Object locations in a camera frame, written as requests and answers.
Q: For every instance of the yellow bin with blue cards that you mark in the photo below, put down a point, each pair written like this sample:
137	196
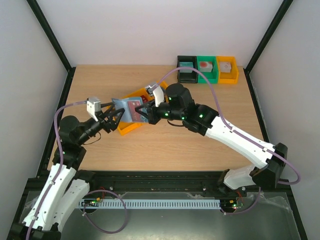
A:
163	85

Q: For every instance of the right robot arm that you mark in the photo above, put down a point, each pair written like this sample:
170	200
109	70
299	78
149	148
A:
176	103

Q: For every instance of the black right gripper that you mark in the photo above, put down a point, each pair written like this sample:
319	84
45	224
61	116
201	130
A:
152	114

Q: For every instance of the grey deck in orange bin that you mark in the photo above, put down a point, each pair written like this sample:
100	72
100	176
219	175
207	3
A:
225	67

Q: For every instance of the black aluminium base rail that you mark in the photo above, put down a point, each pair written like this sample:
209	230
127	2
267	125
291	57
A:
206	183

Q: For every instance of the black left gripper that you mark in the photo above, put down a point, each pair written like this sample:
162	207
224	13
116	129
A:
110	124

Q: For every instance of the light blue cable duct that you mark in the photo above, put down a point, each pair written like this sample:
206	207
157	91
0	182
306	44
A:
153	204

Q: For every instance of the orange storage bin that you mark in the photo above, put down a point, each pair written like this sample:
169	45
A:
233	76

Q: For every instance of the black frame post left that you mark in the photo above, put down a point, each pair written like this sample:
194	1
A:
42	20

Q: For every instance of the grey card deck in green bin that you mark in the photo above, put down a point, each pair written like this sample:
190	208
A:
205	66

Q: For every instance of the green storage bin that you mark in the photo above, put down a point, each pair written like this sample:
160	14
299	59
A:
214	75

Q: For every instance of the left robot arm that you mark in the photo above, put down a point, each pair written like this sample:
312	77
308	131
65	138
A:
53	207

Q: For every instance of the yellow bin with red cards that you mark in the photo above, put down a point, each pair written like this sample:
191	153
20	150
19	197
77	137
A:
138	93

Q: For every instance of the black storage bin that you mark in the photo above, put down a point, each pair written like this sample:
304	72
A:
187	75

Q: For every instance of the teal card deck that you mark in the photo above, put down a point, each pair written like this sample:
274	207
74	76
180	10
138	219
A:
186	67

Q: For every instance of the blue card holder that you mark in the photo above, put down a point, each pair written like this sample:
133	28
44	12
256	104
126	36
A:
123	103

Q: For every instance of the black frame post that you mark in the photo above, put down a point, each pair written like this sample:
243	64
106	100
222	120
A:
42	20
276	20

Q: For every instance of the black frame post right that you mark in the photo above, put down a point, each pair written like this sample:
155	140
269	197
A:
276	20

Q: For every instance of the red credit card stack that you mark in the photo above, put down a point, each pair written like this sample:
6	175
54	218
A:
144	99

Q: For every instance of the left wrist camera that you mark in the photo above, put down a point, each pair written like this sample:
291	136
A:
93	106

